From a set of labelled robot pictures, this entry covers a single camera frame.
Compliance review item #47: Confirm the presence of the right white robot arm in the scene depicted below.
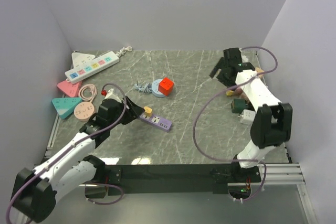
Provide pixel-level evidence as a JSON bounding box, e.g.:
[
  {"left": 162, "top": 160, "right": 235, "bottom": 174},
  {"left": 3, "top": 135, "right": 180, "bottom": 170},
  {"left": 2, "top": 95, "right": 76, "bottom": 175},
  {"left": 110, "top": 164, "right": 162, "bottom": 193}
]
[{"left": 209, "top": 48, "right": 293, "bottom": 182}]

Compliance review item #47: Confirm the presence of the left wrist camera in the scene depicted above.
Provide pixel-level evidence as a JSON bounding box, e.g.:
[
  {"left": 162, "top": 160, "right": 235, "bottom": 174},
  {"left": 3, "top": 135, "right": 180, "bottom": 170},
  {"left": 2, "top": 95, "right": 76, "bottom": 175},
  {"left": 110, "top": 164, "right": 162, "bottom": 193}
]
[{"left": 101, "top": 88, "right": 121, "bottom": 102}]

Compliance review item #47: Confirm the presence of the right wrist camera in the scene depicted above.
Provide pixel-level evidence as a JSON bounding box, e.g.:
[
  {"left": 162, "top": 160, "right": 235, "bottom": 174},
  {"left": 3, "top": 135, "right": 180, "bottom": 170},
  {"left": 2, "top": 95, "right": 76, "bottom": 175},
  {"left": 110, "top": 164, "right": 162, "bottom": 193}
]
[{"left": 241, "top": 52, "right": 249, "bottom": 62}]

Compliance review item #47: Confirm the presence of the tan cube socket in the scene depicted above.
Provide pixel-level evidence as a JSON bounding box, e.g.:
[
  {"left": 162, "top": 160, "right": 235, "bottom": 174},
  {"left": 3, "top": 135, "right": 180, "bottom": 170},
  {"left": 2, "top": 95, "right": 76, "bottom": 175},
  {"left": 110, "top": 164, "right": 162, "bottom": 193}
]
[{"left": 255, "top": 67, "right": 264, "bottom": 78}]

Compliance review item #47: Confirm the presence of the white braided cable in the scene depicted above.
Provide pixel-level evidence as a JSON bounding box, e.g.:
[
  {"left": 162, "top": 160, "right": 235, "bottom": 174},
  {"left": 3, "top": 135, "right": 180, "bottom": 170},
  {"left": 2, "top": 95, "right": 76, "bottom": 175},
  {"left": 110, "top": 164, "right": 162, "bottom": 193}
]
[{"left": 117, "top": 46, "right": 133, "bottom": 57}]

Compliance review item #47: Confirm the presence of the red cube socket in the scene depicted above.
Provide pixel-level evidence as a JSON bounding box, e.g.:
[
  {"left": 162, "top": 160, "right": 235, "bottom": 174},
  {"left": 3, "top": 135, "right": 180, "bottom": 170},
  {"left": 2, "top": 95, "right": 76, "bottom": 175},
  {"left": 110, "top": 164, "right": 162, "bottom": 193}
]
[{"left": 158, "top": 78, "right": 174, "bottom": 96}]

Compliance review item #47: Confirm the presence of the blue round socket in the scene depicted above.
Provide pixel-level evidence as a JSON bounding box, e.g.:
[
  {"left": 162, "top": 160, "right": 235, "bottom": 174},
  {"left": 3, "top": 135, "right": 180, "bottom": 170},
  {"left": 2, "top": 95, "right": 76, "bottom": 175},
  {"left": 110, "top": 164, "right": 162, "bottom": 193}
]
[{"left": 151, "top": 79, "right": 166, "bottom": 98}]

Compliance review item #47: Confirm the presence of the pink round socket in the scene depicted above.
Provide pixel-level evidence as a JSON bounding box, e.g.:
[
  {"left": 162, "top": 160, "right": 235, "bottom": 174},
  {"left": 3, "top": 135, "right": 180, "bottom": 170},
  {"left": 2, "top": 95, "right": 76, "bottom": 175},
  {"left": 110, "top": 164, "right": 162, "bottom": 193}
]
[{"left": 74, "top": 101, "right": 96, "bottom": 122}]

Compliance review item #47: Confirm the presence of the white plug adapter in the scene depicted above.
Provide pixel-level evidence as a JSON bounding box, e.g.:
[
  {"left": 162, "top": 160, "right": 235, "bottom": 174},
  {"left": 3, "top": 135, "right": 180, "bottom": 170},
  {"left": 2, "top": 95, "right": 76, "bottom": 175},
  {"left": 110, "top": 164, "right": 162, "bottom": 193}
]
[{"left": 239, "top": 109, "right": 256, "bottom": 125}]

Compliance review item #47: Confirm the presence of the pink cube socket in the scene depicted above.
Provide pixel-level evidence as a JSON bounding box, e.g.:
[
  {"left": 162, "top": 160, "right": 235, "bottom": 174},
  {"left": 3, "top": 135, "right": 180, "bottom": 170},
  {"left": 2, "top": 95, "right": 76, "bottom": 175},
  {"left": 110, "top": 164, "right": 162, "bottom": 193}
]
[{"left": 233, "top": 87, "right": 243, "bottom": 95}]

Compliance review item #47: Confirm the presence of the purple power strip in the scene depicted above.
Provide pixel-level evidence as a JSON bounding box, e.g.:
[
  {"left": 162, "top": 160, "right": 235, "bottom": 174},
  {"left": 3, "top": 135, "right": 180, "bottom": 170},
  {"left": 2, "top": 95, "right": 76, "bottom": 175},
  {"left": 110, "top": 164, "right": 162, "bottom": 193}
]
[{"left": 139, "top": 114, "right": 173, "bottom": 132}]

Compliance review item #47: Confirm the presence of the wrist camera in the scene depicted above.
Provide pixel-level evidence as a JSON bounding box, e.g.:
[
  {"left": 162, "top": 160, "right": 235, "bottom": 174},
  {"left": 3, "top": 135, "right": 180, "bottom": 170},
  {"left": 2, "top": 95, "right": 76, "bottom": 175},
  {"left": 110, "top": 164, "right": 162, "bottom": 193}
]
[
  {"left": 241, "top": 52, "right": 249, "bottom": 62},
  {"left": 101, "top": 88, "right": 121, "bottom": 102}
]

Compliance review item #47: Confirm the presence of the dark green cube socket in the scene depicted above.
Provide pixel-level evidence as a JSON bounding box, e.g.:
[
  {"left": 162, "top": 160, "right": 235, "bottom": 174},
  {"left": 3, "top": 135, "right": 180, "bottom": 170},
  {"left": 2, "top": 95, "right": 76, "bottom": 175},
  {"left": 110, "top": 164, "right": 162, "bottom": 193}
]
[{"left": 231, "top": 99, "right": 249, "bottom": 114}]

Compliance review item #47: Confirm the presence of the aluminium frame rail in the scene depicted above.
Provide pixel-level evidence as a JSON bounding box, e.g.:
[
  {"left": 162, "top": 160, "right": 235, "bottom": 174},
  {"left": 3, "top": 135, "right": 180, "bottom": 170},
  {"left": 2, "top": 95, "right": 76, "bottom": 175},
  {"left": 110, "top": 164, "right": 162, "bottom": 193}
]
[{"left": 28, "top": 163, "right": 307, "bottom": 187}]

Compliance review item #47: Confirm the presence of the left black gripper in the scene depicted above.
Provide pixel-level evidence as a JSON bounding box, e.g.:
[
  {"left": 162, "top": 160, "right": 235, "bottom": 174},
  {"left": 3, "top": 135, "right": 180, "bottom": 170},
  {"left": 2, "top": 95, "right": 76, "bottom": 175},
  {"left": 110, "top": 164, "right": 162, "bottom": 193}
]
[{"left": 108, "top": 95, "right": 144, "bottom": 129}]

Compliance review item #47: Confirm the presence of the white triangle socket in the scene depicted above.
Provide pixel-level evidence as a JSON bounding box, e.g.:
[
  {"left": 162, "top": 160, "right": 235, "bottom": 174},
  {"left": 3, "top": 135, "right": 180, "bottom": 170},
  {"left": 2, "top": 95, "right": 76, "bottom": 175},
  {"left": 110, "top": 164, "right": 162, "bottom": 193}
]
[{"left": 71, "top": 51, "right": 96, "bottom": 68}]

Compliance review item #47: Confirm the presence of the black base crossbar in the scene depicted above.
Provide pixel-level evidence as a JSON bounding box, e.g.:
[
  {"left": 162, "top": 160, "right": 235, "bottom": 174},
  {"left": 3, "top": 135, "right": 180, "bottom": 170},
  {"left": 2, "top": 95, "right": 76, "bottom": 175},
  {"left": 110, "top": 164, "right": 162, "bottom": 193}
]
[{"left": 106, "top": 164, "right": 246, "bottom": 194}]

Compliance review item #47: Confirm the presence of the pink triangle socket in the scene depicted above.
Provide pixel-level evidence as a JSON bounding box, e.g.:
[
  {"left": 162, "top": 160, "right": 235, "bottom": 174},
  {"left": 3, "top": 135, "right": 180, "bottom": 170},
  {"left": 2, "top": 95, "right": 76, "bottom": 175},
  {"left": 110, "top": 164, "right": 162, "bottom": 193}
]
[{"left": 57, "top": 80, "right": 82, "bottom": 98}]

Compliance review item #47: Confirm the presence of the teal triangle socket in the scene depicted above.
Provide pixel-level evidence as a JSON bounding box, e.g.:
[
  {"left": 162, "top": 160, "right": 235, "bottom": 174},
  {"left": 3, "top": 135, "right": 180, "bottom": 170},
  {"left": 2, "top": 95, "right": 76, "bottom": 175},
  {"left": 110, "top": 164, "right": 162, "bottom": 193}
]
[{"left": 51, "top": 97, "right": 82, "bottom": 119}]

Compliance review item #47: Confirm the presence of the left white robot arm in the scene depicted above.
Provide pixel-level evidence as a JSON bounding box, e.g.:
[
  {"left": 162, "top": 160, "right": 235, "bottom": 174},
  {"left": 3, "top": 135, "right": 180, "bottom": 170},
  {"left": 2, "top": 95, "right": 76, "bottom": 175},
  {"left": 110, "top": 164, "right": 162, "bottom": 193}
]
[{"left": 9, "top": 98, "right": 144, "bottom": 223}]

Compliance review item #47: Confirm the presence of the orange plug adapter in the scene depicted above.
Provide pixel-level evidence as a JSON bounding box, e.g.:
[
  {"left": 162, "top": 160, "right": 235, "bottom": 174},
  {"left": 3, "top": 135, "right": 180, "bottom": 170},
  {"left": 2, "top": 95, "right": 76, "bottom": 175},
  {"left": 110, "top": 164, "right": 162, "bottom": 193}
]
[
  {"left": 143, "top": 106, "right": 153, "bottom": 117},
  {"left": 226, "top": 90, "right": 234, "bottom": 97}
]

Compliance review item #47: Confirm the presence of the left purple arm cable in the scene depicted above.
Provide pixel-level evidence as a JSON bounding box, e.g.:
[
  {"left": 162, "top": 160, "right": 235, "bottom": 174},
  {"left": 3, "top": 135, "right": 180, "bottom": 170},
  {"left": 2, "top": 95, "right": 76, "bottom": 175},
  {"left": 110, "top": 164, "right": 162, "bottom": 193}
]
[{"left": 5, "top": 82, "right": 127, "bottom": 224}]

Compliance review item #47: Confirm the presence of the long white power strip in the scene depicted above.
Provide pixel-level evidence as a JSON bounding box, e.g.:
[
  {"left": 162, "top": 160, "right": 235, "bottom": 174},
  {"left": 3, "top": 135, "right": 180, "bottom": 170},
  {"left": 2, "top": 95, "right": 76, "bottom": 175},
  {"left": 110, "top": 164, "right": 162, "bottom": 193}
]
[{"left": 65, "top": 51, "right": 120, "bottom": 84}]

